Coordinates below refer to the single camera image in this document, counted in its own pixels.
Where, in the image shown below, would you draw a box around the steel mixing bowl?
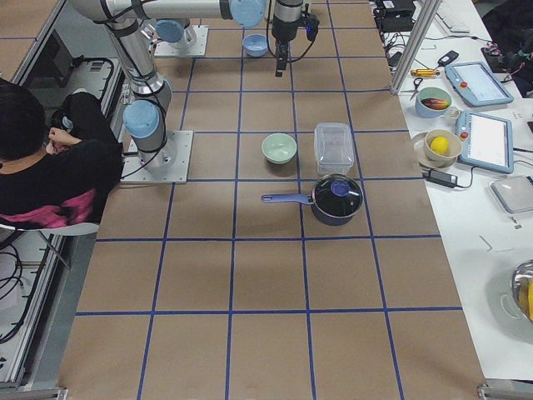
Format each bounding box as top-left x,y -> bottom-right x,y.
500,260 -> 532,323

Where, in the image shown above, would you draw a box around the clear plastic container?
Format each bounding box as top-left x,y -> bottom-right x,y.
314,122 -> 355,176

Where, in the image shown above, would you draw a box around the aluminium frame post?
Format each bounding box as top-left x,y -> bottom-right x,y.
390,0 -> 441,94

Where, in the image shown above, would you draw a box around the beige bowl with lemon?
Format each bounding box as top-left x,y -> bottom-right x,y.
423,129 -> 462,163

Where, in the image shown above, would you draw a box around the black power adapter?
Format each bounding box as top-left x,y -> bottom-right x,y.
422,169 -> 457,188

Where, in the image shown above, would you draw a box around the seated person in black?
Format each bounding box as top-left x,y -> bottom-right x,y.
1,80 -> 122,229

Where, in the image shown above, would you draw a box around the white kitchen scale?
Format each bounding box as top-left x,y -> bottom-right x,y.
489,176 -> 533,213

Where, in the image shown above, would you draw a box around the near blue teach pendant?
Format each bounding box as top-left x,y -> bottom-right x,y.
456,111 -> 514,174

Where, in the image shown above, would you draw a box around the green bowl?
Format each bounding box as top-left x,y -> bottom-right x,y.
262,132 -> 297,164

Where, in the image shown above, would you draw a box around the blue pot with lid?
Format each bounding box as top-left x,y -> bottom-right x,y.
261,173 -> 363,226

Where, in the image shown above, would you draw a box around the blue teach pendant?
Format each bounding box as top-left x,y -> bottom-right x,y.
444,62 -> 514,107
456,111 -> 514,174

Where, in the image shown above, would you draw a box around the blue bowl with fruit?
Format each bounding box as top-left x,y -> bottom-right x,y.
415,87 -> 452,118

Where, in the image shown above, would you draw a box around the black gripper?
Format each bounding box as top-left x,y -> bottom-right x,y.
275,39 -> 289,78

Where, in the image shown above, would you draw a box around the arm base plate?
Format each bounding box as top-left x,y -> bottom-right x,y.
122,130 -> 193,184
154,25 -> 209,58

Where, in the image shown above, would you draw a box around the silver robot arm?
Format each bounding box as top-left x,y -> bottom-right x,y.
72,1 -> 266,183
131,1 -> 319,78

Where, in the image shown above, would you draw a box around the far blue teach pendant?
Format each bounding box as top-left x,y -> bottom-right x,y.
444,62 -> 514,107

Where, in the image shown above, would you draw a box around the orange handled tool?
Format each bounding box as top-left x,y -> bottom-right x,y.
410,68 -> 441,78

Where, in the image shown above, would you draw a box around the black scissors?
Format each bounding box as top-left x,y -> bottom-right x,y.
410,77 -> 424,99

